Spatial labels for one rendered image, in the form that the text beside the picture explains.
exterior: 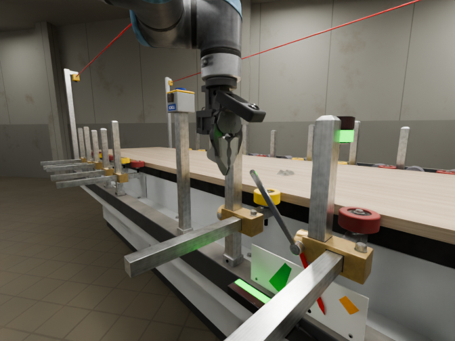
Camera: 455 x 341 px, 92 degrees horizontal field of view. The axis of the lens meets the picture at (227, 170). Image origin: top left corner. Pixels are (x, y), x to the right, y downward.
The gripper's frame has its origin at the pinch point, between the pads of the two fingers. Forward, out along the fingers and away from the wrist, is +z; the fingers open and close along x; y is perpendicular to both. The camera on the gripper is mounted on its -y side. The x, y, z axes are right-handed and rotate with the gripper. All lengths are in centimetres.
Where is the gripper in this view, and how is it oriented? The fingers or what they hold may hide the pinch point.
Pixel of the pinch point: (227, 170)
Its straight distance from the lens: 51.1
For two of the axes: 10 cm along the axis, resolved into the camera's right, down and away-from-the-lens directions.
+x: -7.2, 1.1, -6.8
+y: -6.9, -1.2, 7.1
